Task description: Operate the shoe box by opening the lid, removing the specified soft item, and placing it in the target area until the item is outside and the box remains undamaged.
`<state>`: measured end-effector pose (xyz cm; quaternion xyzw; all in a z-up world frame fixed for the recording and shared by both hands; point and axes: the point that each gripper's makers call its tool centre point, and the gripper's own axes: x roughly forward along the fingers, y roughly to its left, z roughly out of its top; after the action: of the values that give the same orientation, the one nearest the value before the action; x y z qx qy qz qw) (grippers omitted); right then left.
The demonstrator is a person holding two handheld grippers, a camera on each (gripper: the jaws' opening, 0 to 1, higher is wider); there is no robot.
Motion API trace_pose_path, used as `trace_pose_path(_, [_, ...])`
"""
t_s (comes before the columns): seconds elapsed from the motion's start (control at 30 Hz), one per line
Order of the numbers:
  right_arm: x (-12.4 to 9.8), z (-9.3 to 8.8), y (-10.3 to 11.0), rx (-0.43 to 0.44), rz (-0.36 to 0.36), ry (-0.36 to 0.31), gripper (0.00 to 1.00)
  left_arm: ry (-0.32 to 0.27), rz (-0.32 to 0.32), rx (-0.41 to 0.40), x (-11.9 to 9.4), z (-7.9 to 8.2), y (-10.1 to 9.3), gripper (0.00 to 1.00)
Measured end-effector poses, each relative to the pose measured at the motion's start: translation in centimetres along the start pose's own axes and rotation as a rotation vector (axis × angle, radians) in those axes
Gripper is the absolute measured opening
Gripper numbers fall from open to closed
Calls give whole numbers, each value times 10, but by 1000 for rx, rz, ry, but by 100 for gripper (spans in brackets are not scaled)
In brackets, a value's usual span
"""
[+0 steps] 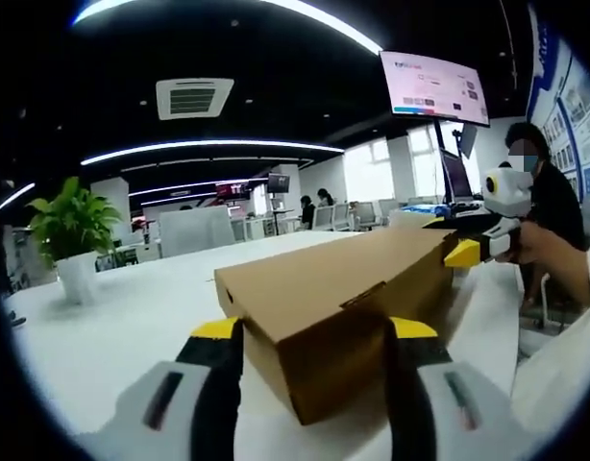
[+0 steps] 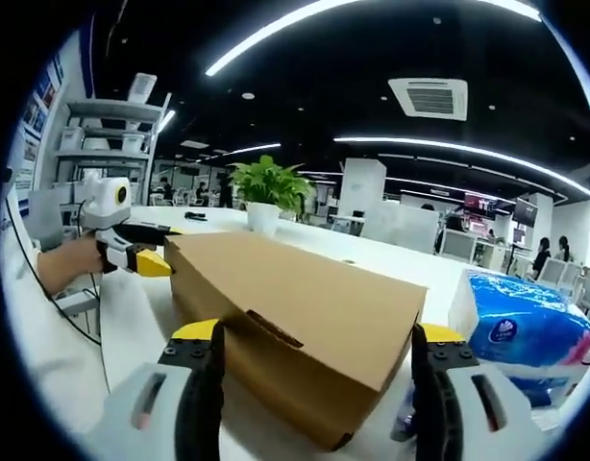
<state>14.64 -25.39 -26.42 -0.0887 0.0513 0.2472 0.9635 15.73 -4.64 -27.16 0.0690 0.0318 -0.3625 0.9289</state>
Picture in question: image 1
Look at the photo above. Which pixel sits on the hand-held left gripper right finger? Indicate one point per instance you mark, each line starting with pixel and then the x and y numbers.
pixel 449 413

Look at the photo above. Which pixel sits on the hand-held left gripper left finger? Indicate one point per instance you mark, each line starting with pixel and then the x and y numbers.
pixel 179 408

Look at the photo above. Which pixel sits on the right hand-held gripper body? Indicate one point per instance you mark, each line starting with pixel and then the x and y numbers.
pixel 511 189

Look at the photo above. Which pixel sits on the brown cardboard shoe box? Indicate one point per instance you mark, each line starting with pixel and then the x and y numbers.
pixel 333 288

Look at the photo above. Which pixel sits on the person's right hand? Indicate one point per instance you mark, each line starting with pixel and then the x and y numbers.
pixel 535 245

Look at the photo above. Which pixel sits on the dark laptop screen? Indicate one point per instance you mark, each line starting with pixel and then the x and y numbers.
pixel 457 177

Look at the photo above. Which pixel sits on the white swivel desk chair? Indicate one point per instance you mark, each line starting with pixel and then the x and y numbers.
pixel 545 298

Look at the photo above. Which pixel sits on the black display screen stand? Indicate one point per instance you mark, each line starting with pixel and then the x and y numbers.
pixel 439 139

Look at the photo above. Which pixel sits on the white printed shirt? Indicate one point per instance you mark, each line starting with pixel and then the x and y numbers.
pixel 554 374

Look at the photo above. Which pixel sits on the large pink-white display screen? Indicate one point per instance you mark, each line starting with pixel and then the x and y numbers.
pixel 434 84

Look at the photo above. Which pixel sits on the row of white office chairs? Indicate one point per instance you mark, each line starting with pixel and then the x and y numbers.
pixel 340 213

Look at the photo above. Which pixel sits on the white partition panel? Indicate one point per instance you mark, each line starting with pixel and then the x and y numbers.
pixel 196 233

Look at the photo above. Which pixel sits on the dark hanging monitor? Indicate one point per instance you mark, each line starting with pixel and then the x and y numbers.
pixel 279 183

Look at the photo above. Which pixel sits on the potted green plant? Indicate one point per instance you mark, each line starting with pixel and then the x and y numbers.
pixel 74 221

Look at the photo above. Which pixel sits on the white ceiling light strip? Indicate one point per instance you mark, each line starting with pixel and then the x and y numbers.
pixel 218 143
pixel 352 34

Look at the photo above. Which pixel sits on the red hanging screen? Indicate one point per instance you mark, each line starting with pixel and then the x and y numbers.
pixel 232 189

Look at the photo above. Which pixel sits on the ceiling air conditioner vent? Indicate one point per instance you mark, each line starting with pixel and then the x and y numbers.
pixel 194 98

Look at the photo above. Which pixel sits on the blue wall display board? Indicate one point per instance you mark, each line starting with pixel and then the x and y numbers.
pixel 564 110

